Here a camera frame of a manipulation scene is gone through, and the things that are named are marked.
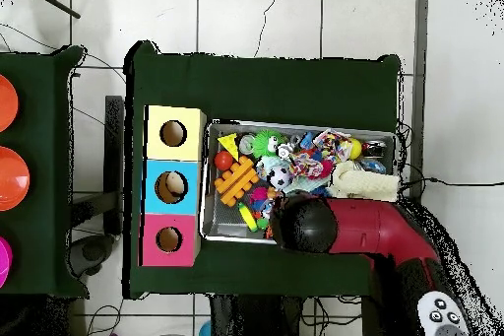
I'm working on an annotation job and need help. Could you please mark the cream waffle cloth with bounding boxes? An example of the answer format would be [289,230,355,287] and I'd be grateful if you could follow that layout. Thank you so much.
[326,161,403,203]

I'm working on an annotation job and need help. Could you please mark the wooden box with three holes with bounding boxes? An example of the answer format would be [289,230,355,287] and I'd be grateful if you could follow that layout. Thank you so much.
[140,104,208,268]

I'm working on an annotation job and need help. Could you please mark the orange plastic building block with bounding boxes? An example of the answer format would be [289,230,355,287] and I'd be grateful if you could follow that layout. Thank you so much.
[214,155,260,208]

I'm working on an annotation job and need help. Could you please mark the green fuzzy toy with eyes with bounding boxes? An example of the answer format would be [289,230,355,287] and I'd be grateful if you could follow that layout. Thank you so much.
[251,129,288,158]

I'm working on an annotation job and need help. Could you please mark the black and white soccer ball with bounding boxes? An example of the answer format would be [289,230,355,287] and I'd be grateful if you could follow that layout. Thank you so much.
[267,165,291,189]

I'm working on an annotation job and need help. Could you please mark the red ball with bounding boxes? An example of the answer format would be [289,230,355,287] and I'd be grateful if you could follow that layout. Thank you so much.
[214,151,235,171]

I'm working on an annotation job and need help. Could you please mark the yellow cheese wedge toy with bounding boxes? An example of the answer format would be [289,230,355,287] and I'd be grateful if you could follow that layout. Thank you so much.
[218,132,240,161]

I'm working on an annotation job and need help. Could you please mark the yellow ball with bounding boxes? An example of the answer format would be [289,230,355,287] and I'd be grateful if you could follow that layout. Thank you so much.
[348,138,364,161]

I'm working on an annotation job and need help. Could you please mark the side table with green cloth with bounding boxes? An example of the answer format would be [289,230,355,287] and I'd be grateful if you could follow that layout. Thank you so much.
[0,45,88,300]

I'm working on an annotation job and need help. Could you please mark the orange bowl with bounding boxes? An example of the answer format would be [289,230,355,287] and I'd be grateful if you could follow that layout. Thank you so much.
[0,146,32,213]
[0,74,20,134]

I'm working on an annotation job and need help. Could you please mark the black rod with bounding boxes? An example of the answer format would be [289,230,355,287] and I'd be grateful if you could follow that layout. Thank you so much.
[22,0,82,20]

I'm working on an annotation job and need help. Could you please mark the pink bowl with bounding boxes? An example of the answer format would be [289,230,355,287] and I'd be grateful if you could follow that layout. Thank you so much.
[0,235,14,289]

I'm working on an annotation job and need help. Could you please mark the wire mesh bin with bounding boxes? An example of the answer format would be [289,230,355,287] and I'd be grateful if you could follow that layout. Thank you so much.
[200,120,398,244]

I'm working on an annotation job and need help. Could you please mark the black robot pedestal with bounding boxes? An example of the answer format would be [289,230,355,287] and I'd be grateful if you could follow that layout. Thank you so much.
[209,295,307,336]

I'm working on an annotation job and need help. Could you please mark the black power cable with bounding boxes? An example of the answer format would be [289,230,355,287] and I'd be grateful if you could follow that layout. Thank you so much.
[397,176,504,197]

